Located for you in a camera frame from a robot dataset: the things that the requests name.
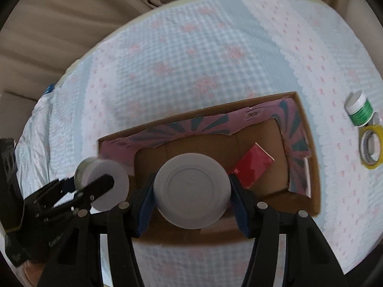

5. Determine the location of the red rectangular box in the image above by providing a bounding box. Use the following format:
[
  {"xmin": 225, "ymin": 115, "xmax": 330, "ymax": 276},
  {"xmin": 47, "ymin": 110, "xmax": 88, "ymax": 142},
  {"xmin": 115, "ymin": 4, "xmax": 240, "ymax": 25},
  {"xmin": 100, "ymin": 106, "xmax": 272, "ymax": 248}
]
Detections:
[{"xmin": 229, "ymin": 143, "xmax": 275, "ymax": 189}]

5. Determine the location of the green label white jar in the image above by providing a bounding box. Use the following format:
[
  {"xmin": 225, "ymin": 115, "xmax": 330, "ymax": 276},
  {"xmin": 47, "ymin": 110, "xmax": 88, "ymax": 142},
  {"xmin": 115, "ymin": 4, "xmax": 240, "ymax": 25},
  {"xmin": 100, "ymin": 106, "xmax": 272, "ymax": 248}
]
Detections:
[{"xmin": 345, "ymin": 90, "xmax": 374, "ymax": 127}]

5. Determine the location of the yellow tape roll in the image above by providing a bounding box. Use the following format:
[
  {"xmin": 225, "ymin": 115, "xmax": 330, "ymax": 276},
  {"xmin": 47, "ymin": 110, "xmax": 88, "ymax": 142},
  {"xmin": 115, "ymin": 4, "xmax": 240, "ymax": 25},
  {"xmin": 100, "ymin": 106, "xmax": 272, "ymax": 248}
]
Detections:
[{"xmin": 359, "ymin": 124, "xmax": 382, "ymax": 169}]

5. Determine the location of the beige curtain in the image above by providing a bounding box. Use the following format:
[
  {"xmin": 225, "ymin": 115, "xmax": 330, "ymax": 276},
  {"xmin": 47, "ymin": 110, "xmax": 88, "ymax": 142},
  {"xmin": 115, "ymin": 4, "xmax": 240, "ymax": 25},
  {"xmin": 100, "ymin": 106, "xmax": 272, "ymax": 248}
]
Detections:
[{"xmin": 0, "ymin": 0, "xmax": 351, "ymax": 103}]

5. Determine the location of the open cardboard box pink lining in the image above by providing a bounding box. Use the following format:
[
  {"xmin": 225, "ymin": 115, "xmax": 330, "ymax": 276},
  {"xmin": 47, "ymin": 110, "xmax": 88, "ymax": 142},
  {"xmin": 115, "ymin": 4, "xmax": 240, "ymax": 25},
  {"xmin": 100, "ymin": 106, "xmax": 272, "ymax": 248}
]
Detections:
[{"xmin": 99, "ymin": 92, "xmax": 321, "ymax": 246}]

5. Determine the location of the round white lidded jar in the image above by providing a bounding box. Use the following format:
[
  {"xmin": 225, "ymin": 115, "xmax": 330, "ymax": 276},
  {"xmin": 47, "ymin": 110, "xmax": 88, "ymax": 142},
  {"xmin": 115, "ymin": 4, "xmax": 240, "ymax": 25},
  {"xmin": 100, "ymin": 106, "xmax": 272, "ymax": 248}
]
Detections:
[{"xmin": 154, "ymin": 153, "xmax": 231, "ymax": 229}]

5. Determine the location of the small pale green cream jar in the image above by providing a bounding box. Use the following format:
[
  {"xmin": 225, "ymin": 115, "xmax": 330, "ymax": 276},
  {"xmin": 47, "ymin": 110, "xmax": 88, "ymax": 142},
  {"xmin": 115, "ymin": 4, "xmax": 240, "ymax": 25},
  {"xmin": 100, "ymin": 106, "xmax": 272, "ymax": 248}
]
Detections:
[{"xmin": 74, "ymin": 157, "xmax": 129, "ymax": 213}]

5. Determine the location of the crumpled blue white blanket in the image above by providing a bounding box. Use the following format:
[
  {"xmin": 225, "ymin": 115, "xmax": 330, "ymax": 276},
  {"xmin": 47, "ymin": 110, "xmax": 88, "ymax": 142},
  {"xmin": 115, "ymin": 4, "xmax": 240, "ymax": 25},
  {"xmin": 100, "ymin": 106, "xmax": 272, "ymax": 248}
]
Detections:
[{"xmin": 14, "ymin": 95, "xmax": 61, "ymax": 198}]

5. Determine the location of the blue checked floral bedsheet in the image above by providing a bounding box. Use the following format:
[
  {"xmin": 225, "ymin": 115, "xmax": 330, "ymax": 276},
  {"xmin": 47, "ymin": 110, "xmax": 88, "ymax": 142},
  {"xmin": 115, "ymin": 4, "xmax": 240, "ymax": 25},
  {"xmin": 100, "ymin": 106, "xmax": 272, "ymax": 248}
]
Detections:
[{"xmin": 51, "ymin": 0, "xmax": 382, "ymax": 271}]

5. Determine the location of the gray sofa backrest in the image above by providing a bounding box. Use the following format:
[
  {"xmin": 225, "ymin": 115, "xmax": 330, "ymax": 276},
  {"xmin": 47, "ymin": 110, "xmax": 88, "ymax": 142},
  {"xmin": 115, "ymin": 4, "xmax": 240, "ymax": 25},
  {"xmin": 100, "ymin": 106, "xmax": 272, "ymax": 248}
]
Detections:
[{"xmin": 0, "ymin": 92, "xmax": 37, "ymax": 142}]

